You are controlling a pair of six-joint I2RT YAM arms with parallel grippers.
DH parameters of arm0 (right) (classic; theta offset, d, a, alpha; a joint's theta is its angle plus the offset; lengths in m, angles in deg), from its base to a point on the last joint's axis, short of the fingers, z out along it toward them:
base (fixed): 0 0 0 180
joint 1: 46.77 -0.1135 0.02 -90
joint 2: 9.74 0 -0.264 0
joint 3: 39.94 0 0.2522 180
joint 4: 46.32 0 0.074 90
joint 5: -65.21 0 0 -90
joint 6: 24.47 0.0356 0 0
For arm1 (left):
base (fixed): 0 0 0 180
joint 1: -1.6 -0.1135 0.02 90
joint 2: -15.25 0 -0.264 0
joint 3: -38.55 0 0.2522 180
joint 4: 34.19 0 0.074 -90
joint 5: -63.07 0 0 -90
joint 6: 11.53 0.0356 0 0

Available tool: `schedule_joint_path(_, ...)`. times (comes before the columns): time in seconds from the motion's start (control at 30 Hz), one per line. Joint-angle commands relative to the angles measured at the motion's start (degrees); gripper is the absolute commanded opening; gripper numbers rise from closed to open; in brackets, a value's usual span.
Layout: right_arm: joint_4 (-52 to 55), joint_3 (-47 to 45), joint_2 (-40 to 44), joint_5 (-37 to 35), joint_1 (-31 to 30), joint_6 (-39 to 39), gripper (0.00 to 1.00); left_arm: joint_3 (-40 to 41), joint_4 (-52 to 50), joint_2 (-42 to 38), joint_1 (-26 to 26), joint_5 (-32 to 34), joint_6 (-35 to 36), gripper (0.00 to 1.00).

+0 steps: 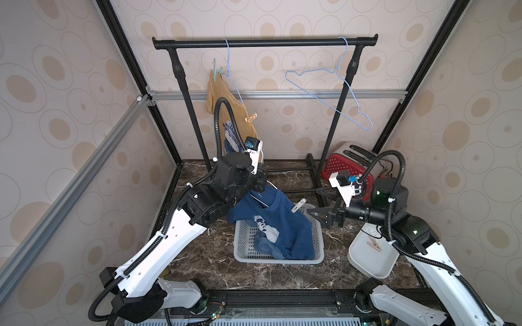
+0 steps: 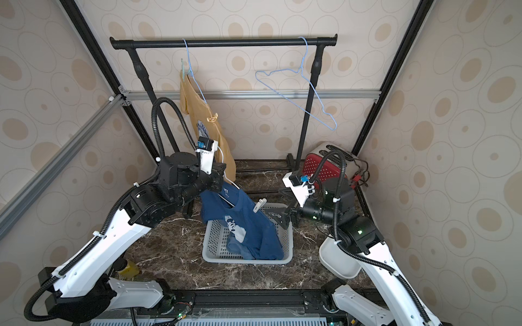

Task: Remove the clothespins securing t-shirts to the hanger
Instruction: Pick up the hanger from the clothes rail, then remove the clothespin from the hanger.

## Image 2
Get grey plastic clothespin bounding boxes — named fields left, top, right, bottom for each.
left=253, top=198, right=267, bottom=213

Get white wire hanger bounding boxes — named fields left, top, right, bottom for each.
left=215, top=144, right=242, bottom=209

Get navy blue t-shirt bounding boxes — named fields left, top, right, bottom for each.
left=201, top=183, right=285, bottom=260

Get light blue plastic hanger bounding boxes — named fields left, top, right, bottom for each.
left=254, top=36, right=338, bottom=132

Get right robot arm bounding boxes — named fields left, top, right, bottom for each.
left=266, top=173, right=441, bottom=325

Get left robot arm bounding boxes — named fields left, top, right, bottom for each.
left=24, top=152, right=226, bottom=323

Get red polka dot toaster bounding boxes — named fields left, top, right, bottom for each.
left=301, top=142, right=362, bottom=181

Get white plastic bin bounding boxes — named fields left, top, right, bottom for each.
left=319, top=237, right=361, bottom=280

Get yellow plastic clothespin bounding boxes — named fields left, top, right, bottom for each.
left=207, top=114, right=219, bottom=124

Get white plastic basket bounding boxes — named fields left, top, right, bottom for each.
left=202, top=217, right=294, bottom=265

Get mustard yellow t-shirt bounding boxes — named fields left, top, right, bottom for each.
left=180, top=75, right=236, bottom=183

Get yellow object on table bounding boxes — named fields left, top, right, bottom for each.
left=117, top=260, right=140, bottom=280

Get teal plastic clothespin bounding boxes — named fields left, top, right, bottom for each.
left=181, top=58, right=186, bottom=82

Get black clothes rack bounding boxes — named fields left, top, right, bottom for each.
left=109, top=34, right=338, bottom=172

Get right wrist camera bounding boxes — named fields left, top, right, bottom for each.
left=283, top=171, right=315, bottom=208

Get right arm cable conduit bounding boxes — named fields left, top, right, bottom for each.
left=307, top=149, right=433, bottom=326

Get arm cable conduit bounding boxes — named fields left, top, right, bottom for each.
left=307, top=149, right=433, bottom=326
left=23, top=96, right=198, bottom=323

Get black toaster power cable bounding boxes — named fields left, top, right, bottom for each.
left=346, top=156, right=371, bottom=190

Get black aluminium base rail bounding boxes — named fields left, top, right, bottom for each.
left=69, top=280, right=392, bottom=326

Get pale blue wire hanger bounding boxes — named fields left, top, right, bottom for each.
left=182, top=39, right=207, bottom=104

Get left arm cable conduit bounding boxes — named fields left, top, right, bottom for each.
left=23, top=96, right=198, bottom=323

